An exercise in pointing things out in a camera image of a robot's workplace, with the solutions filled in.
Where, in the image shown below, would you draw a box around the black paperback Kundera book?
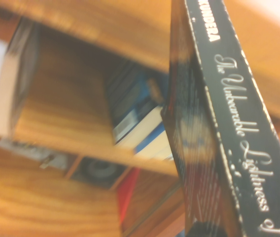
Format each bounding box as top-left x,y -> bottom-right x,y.
160,0 -> 280,237

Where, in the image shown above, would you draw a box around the blue books on shelf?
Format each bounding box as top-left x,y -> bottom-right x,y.
105,63 -> 167,145

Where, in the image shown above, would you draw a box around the blue book cream pages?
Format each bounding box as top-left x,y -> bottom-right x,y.
119,105 -> 166,150

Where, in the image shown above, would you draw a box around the cream page paperback book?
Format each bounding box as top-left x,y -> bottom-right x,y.
133,123 -> 175,161

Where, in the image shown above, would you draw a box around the wooden oak bookshelf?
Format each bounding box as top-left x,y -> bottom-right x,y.
0,0 -> 280,237

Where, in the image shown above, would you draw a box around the red folder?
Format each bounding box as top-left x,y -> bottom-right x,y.
116,167 -> 141,224

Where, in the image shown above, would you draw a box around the loose paper cards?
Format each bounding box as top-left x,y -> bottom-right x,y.
0,138 -> 70,171

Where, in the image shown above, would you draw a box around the thick white paperback book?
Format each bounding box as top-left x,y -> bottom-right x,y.
0,21 -> 41,138

